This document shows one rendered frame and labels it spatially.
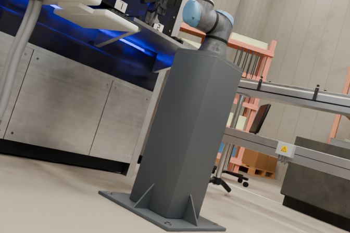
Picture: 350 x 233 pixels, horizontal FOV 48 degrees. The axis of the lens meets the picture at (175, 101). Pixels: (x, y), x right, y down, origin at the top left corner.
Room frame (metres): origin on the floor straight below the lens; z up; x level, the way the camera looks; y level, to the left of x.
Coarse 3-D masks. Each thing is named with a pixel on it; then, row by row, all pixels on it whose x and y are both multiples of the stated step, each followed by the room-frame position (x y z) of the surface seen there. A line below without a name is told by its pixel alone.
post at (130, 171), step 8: (184, 0) 2.74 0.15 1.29; (176, 24) 2.73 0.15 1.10; (176, 32) 2.75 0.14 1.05; (160, 72) 2.73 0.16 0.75; (160, 80) 2.75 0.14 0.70; (152, 96) 2.73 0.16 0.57; (152, 104) 2.74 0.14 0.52; (152, 112) 2.76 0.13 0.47; (144, 120) 2.73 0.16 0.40; (144, 128) 2.74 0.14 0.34; (144, 136) 2.76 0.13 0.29; (136, 144) 2.73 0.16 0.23; (136, 152) 2.74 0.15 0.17; (136, 160) 2.76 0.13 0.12; (128, 168) 2.73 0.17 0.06; (128, 176) 2.74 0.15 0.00
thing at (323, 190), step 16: (304, 144) 3.94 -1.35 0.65; (320, 144) 3.82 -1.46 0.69; (288, 176) 3.99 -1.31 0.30; (304, 176) 3.87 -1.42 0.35; (320, 176) 3.75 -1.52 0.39; (336, 176) 3.65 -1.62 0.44; (288, 192) 3.95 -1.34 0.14; (304, 192) 3.83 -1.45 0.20; (320, 192) 3.72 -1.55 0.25; (336, 192) 3.62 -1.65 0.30; (304, 208) 3.91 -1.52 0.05; (320, 208) 3.70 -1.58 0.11; (336, 208) 3.59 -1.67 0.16; (336, 224) 3.66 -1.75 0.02
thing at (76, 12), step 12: (60, 12) 1.93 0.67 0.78; (72, 12) 1.84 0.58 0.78; (84, 12) 1.76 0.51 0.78; (96, 12) 1.72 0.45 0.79; (108, 12) 1.68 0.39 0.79; (84, 24) 2.02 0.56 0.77; (96, 24) 1.92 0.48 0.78; (108, 24) 1.84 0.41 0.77; (120, 24) 1.76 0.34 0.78; (132, 24) 1.79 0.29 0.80
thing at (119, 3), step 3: (117, 0) 2.35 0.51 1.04; (120, 0) 2.37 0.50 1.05; (117, 3) 2.35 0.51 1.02; (120, 3) 2.37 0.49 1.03; (123, 3) 2.39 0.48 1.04; (117, 6) 2.36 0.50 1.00; (120, 6) 2.38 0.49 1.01; (123, 6) 2.39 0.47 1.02; (126, 6) 2.40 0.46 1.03; (120, 9) 2.38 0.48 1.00; (123, 9) 2.40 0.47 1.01; (123, 12) 2.40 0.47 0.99
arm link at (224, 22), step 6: (216, 12) 1.88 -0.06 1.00; (222, 12) 1.89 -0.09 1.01; (222, 18) 1.88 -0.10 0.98; (228, 18) 1.89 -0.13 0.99; (216, 24) 1.86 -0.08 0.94; (222, 24) 1.88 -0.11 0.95; (228, 24) 1.90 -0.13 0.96; (210, 30) 1.88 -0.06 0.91; (216, 30) 1.88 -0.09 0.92; (222, 30) 1.89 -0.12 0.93; (228, 30) 1.90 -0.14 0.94; (222, 36) 1.89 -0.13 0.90; (228, 36) 1.92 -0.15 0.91
